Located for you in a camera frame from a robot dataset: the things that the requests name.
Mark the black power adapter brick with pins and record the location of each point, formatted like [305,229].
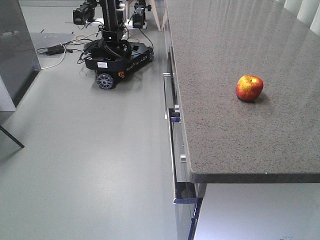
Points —
[55,50]

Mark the black wheeled mobile robot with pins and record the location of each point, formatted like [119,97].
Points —
[112,56]

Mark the red yellow apple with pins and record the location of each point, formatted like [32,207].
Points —
[249,88]

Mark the grey speckled kitchen counter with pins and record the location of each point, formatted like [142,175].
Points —
[256,164]

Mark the white shell chair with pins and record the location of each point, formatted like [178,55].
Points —
[8,134]

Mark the wooden easel legs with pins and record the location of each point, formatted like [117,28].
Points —
[154,11]

